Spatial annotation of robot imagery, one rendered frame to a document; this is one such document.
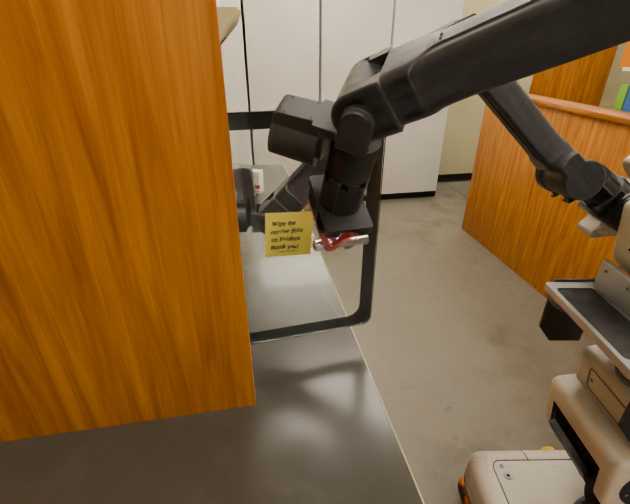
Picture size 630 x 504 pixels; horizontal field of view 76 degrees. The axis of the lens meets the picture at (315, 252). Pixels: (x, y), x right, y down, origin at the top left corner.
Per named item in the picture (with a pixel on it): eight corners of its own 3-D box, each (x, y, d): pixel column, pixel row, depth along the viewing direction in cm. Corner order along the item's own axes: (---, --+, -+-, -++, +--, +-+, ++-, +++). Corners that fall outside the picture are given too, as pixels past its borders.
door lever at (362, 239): (306, 241, 65) (305, 226, 64) (360, 233, 67) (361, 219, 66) (314, 256, 61) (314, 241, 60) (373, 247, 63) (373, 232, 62)
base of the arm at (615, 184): (655, 198, 76) (613, 178, 87) (631, 173, 74) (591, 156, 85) (615, 230, 79) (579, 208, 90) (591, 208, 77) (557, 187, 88)
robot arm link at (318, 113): (376, 118, 37) (395, 69, 42) (261, 82, 38) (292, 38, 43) (351, 201, 47) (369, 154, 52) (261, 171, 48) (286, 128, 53)
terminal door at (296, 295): (208, 349, 71) (170, 114, 52) (369, 321, 78) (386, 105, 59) (209, 352, 70) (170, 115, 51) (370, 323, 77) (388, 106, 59)
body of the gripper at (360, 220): (324, 240, 52) (334, 201, 46) (306, 185, 57) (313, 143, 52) (371, 235, 53) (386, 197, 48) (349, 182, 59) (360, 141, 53)
